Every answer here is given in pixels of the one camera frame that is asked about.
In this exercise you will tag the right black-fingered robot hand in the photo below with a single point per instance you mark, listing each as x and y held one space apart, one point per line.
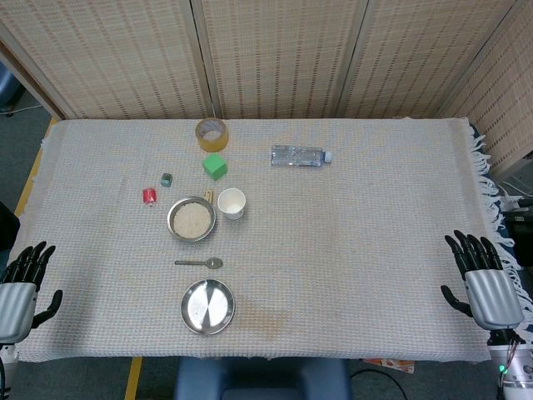
491 296

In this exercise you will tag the left black-fingered robot hand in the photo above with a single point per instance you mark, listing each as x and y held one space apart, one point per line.
16 308

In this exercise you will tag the metal spoon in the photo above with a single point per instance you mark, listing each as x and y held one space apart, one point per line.
214 263

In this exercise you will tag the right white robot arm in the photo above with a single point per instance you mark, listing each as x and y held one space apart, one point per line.
518 366

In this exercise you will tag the steel bowl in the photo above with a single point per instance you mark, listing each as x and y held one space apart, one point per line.
171 225

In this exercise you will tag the steel plate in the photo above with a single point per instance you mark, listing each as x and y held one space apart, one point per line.
208 306

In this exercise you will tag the white paper cup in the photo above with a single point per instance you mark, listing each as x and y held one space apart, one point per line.
231 202

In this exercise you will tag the black box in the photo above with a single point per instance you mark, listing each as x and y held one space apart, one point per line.
520 229

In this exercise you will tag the black object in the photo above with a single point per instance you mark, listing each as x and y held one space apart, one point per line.
6 229

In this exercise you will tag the white power strip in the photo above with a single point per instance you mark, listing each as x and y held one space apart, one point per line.
518 204

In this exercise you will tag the orange printed package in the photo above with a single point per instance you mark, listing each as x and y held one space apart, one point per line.
389 363

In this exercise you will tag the beige woven tablecloth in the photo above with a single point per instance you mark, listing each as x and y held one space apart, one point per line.
333 250

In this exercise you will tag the small red object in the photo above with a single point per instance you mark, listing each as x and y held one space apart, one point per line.
149 196

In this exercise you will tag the small dark green block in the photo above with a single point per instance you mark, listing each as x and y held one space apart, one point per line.
166 180

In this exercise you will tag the blue office chair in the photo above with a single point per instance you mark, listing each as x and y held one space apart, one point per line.
7 87

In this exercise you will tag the small wooden block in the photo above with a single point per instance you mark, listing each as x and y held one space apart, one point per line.
208 194

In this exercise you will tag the clear plastic water bottle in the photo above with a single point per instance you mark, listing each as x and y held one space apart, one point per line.
297 156

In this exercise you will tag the blue padded seat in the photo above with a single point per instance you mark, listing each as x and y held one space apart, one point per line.
262 377

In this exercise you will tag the green cube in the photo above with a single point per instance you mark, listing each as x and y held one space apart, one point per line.
213 164

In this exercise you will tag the brown packing tape roll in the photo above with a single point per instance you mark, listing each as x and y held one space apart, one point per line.
212 143

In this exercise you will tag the bamboo folding screen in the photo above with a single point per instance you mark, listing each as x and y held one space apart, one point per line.
283 58

